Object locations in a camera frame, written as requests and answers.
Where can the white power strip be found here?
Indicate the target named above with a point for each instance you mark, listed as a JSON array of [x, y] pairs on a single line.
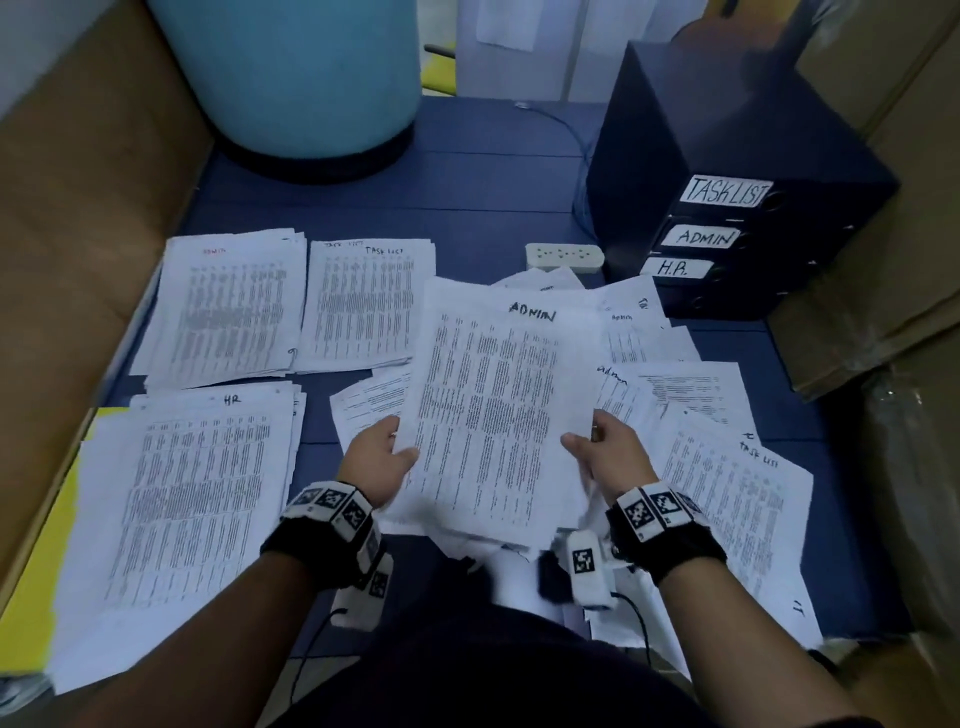
[[564, 257]]

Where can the brown cardboard box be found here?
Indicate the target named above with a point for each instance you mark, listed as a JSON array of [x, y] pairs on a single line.
[[900, 195]]

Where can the white partition panel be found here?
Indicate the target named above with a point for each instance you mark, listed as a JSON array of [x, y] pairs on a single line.
[[555, 45]]

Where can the yellow plastic item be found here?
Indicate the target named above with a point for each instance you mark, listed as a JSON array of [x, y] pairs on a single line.
[[437, 72]]

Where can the printed paper sheet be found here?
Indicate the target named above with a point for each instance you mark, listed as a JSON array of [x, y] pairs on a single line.
[[495, 405]]

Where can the pile of printed papers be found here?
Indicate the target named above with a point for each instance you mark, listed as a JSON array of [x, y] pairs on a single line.
[[705, 450]]

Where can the person's left hand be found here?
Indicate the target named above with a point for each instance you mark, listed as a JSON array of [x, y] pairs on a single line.
[[375, 458]]

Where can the person's dark trousers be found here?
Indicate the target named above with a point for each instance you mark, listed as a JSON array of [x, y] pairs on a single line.
[[480, 668]]

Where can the neat stack of printed papers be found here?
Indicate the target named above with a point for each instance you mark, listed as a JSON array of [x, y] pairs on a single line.
[[180, 525], [365, 300], [225, 308]]

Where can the person's right forearm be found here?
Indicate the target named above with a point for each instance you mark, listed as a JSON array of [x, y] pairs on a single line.
[[735, 645]]

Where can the black marker wristband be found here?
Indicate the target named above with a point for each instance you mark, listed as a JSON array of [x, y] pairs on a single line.
[[660, 525], [323, 528]]

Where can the person's right hand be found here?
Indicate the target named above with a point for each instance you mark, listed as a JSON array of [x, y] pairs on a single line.
[[615, 458]]

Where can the teal cylindrical barrel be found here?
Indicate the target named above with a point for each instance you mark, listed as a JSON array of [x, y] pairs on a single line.
[[285, 68]]

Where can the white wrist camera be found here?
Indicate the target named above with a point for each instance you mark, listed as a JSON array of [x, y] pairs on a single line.
[[363, 588], [585, 567]]

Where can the yellow folder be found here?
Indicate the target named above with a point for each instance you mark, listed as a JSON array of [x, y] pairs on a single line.
[[30, 600]]

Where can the person's left forearm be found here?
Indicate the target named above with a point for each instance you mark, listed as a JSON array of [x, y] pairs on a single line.
[[195, 645]]

